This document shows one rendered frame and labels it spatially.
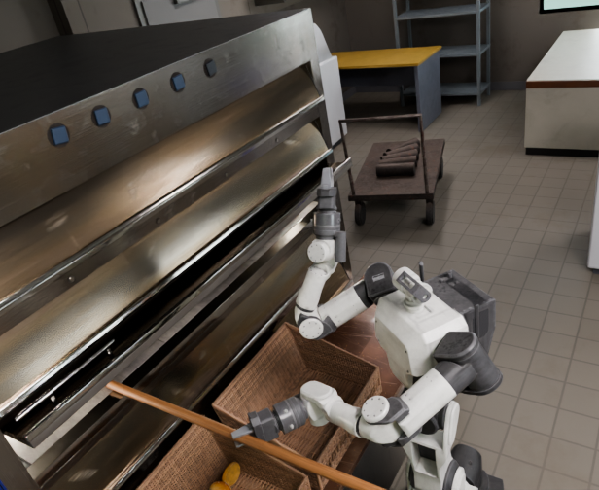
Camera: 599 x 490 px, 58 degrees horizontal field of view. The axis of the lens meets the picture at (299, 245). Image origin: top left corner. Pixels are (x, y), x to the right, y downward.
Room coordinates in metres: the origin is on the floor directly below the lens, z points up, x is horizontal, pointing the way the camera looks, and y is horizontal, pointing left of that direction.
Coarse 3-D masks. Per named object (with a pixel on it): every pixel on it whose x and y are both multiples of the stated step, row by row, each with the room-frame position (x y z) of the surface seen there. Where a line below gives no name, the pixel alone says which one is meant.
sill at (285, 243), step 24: (312, 216) 2.39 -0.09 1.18; (288, 240) 2.19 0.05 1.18; (264, 264) 2.03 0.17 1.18; (240, 288) 1.89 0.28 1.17; (216, 312) 1.76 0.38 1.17; (192, 336) 1.64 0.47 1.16; (168, 360) 1.54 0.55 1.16; (144, 384) 1.44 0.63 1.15; (96, 408) 1.34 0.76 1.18; (120, 408) 1.35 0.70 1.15; (72, 432) 1.26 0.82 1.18; (96, 432) 1.27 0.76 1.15; (48, 456) 1.18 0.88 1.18; (72, 456) 1.20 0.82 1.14
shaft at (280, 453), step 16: (112, 384) 1.41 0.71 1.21; (144, 400) 1.31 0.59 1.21; (160, 400) 1.29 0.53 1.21; (176, 416) 1.22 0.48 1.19; (192, 416) 1.19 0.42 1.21; (224, 432) 1.11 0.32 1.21; (256, 448) 1.04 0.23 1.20; (272, 448) 1.01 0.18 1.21; (304, 464) 0.94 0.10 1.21; (320, 464) 0.93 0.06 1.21; (336, 480) 0.88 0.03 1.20; (352, 480) 0.87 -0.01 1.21
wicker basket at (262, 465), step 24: (192, 432) 1.49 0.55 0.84; (168, 456) 1.38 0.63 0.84; (192, 456) 1.43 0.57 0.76; (216, 456) 1.48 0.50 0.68; (240, 456) 1.45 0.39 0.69; (264, 456) 1.37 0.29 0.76; (144, 480) 1.29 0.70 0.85; (168, 480) 1.34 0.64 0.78; (192, 480) 1.38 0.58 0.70; (216, 480) 1.43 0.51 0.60; (240, 480) 1.42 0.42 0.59; (264, 480) 1.39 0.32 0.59; (288, 480) 1.32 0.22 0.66
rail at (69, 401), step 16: (288, 208) 2.01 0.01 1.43; (272, 224) 1.90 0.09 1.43; (256, 240) 1.81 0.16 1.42; (240, 256) 1.72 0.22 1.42; (176, 304) 1.48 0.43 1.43; (160, 320) 1.41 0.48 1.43; (144, 336) 1.34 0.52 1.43; (128, 352) 1.29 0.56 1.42; (112, 368) 1.24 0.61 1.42; (64, 400) 1.13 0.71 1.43; (48, 416) 1.08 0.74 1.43; (32, 432) 1.03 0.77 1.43
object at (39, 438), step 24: (288, 192) 2.26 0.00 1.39; (264, 216) 2.06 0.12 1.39; (288, 216) 1.98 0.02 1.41; (240, 240) 1.88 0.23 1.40; (264, 240) 1.84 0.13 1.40; (216, 264) 1.73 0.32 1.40; (240, 264) 1.71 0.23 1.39; (168, 288) 1.66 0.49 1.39; (192, 288) 1.60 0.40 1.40; (144, 312) 1.53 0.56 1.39; (120, 336) 1.41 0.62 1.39; (96, 360) 1.32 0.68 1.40; (48, 384) 1.26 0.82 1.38; (72, 384) 1.22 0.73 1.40; (96, 384) 1.19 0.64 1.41; (24, 408) 1.17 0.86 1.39; (48, 408) 1.14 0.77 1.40; (72, 408) 1.12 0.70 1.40; (24, 432) 1.07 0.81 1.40; (48, 432) 1.05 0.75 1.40
